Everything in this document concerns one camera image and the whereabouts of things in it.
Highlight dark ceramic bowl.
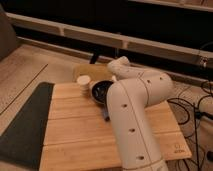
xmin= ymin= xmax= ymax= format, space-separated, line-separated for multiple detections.
xmin=91 ymin=80 xmax=113 ymax=104

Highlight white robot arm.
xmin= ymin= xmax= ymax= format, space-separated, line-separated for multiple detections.
xmin=106 ymin=56 xmax=173 ymax=171

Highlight dark floor mat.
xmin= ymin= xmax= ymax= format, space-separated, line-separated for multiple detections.
xmin=0 ymin=82 xmax=54 ymax=170

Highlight white long shelf rail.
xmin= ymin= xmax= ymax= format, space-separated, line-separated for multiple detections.
xmin=6 ymin=12 xmax=213 ymax=68

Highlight black floor cables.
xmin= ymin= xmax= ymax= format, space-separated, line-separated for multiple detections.
xmin=166 ymin=78 xmax=213 ymax=171

